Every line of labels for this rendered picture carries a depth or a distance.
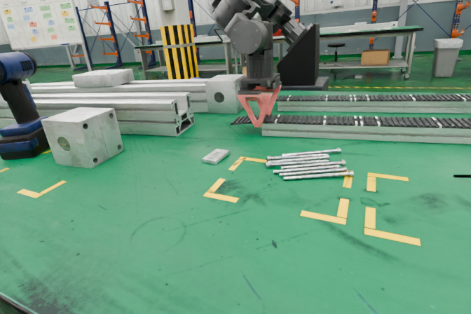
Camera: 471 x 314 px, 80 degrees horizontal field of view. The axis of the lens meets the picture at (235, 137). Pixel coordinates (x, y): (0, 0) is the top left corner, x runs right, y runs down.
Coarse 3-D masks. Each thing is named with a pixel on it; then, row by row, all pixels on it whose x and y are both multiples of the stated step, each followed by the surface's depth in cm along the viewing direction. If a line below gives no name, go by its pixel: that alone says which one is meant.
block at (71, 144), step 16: (64, 112) 58; (80, 112) 57; (96, 112) 56; (112, 112) 58; (48, 128) 54; (64, 128) 52; (80, 128) 51; (96, 128) 54; (112, 128) 58; (64, 144) 54; (80, 144) 52; (96, 144) 54; (112, 144) 58; (64, 160) 56; (80, 160) 54; (96, 160) 55
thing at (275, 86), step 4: (276, 80) 59; (272, 84) 58; (276, 84) 59; (280, 84) 63; (256, 88) 65; (260, 88) 65; (264, 88) 64; (268, 88) 59; (272, 88) 58; (276, 88) 63; (276, 92) 64; (272, 96) 64; (276, 96) 64; (272, 100) 64; (260, 104) 66; (272, 104) 65; (260, 108) 66; (268, 108) 65; (272, 108) 65; (268, 112) 65
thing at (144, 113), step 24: (48, 96) 85; (72, 96) 82; (96, 96) 79; (120, 96) 76; (144, 96) 74; (168, 96) 71; (0, 120) 84; (120, 120) 71; (144, 120) 67; (168, 120) 65; (192, 120) 74
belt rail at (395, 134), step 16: (272, 128) 61; (288, 128) 60; (304, 128) 59; (320, 128) 58; (336, 128) 57; (352, 128) 56; (368, 128) 55; (384, 128) 54; (400, 128) 53; (416, 128) 52; (432, 128) 51; (448, 128) 50
